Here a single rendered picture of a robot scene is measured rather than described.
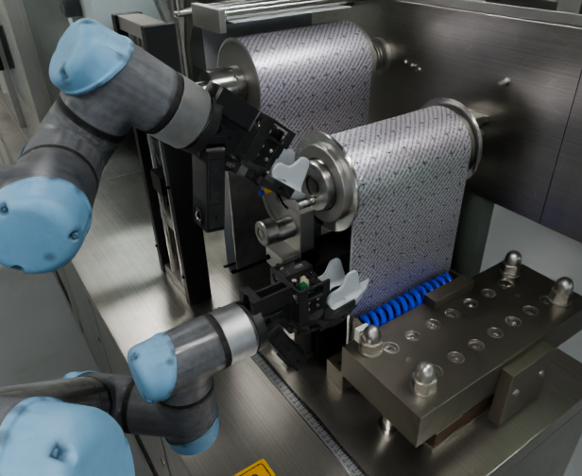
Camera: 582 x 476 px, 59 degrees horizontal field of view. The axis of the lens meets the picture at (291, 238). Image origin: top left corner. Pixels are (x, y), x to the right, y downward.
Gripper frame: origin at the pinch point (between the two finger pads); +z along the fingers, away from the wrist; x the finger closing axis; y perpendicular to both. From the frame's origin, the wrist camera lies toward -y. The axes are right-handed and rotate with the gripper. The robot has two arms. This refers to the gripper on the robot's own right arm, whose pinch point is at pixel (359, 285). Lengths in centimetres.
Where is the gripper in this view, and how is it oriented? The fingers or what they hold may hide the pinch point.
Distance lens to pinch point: 80.0
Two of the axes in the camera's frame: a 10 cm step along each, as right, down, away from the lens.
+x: -5.6, -4.3, 7.0
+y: -0.2, -8.4, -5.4
